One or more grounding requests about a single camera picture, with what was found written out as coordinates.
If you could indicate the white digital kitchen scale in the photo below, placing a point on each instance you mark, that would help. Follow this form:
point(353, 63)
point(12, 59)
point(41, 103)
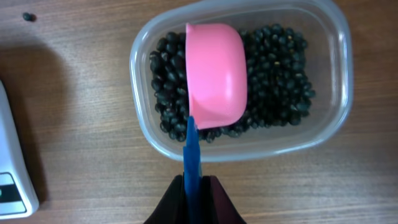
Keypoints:
point(18, 196)

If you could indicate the black beans in container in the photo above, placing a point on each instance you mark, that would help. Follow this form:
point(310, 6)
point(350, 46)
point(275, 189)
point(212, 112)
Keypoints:
point(279, 91)

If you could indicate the pink scoop blue handle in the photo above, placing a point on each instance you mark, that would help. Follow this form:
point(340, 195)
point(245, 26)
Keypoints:
point(217, 96)

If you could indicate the stray black bean near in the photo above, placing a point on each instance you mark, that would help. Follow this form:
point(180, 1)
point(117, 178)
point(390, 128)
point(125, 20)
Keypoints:
point(28, 17)

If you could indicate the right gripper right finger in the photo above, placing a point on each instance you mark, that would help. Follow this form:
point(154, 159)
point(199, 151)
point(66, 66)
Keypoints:
point(217, 207)

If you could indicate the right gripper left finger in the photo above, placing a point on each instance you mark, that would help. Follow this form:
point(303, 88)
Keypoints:
point(171, 207)

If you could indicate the clear plastic container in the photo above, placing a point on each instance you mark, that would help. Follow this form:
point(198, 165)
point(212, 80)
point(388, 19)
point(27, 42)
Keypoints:
point(329, 67)

